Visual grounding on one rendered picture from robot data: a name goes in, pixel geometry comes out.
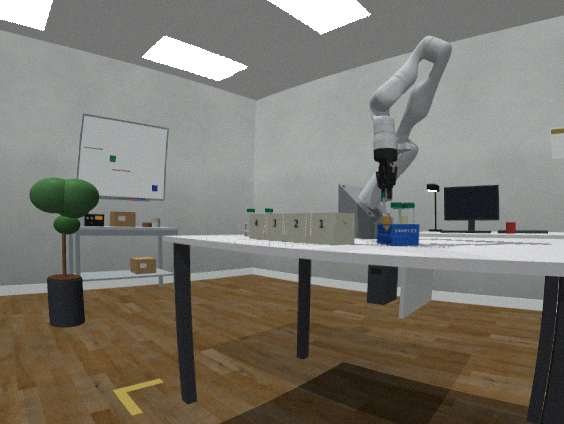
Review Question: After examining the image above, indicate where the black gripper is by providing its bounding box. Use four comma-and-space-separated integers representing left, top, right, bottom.
374, 148, 398, 201

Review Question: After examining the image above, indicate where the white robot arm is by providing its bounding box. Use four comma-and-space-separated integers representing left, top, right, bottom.
358, 36, 452, 209

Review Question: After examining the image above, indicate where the beige bucket adapter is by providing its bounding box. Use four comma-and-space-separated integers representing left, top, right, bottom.
249, 214, 267, 240
286, 213, 310, 243
310, 212, 355, 245
266, 214, 287, 242

